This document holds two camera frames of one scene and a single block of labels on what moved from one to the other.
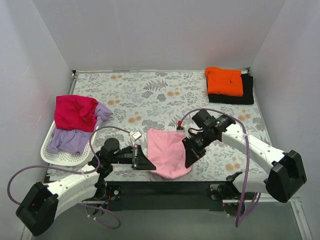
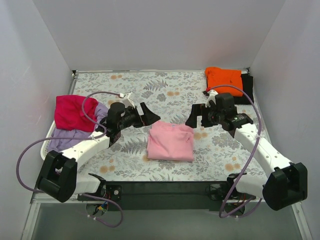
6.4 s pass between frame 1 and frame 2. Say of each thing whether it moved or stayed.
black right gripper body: moved
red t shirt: stayed
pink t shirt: moved
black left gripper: moved
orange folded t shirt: stayed
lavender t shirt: stayed
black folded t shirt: stayed
